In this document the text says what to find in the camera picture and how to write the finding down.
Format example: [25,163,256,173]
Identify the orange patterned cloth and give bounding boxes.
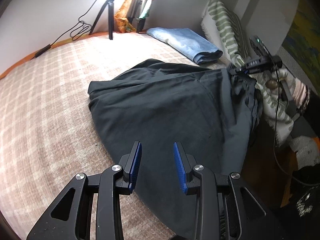
[114,0,136,33]

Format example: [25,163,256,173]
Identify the folded light blue jeans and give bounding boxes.
[146,27,223,64]

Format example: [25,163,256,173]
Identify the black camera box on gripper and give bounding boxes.
[249,35,272,59]

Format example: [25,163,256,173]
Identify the gloved right hand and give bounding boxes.
[263,68,311,112]

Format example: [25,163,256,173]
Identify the beige checked bed blanket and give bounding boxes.
[1,33,190,239]

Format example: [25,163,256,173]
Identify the yellow green painting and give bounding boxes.
[282,0,319,93]

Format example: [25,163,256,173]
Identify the black power cable with adapter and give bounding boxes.
[31,0,107,60]

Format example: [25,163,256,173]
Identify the dark grey pants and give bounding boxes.
[88,59,263,238]

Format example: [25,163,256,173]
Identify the green striped white pillow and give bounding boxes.
[201,0,294,146]

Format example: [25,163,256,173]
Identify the black camera tripod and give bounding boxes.
[88,0,119,41]

